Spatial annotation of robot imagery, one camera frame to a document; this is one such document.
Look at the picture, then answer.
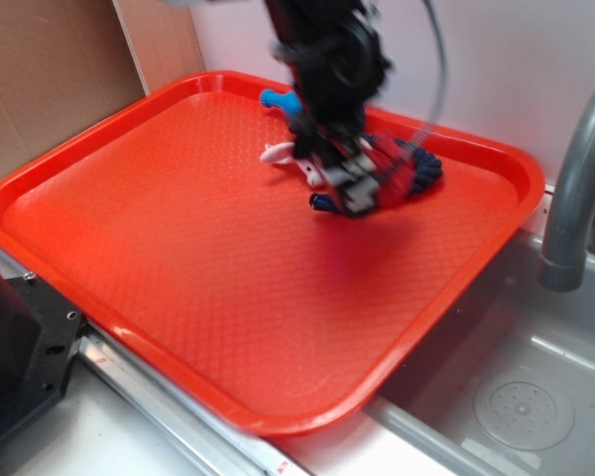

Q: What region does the red plastic tray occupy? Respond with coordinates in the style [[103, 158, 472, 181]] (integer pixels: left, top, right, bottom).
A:
[[0, 71, 544, 436]]

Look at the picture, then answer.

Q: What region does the blue plastic toy bottle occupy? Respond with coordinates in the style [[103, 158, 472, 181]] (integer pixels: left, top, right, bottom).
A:
[[260, 89, 303, 117]]

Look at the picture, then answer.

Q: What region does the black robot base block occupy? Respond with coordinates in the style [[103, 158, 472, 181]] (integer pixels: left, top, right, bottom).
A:
[[0, 274, 82, 445]]

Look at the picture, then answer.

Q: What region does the dark blue braided rope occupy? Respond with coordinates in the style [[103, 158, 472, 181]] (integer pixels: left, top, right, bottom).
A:
[[308, 133, 445, 215]]

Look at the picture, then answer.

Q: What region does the grey faucet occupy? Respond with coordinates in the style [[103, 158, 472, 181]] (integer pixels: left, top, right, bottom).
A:
[[538, 92, 595, 293]]

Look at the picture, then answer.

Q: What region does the pink plush pig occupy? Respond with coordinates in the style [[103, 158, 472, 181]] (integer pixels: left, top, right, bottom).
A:
[[260, 142, 325, 188]]

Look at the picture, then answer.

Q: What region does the round sink drain cover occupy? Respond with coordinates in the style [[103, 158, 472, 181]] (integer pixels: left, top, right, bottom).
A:
[[473, 371, 574, 451]]

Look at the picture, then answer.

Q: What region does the brown cardboard panel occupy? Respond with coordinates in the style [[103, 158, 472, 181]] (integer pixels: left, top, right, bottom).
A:
[[0, 1, 144, 179]]

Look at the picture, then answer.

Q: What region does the red paper ball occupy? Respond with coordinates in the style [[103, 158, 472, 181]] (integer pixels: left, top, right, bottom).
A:
[[365, 134, 415, 209]]

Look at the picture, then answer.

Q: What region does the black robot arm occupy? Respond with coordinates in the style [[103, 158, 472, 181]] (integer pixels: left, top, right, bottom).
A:
[[266, 1, 390, 217]]

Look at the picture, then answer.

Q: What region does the grey sink basin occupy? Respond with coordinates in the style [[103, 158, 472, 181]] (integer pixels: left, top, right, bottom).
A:
[[366, 232, 595, 475]]

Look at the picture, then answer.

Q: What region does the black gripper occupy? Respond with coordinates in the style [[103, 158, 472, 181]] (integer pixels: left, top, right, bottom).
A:
[[275, 19, 391, 218]]

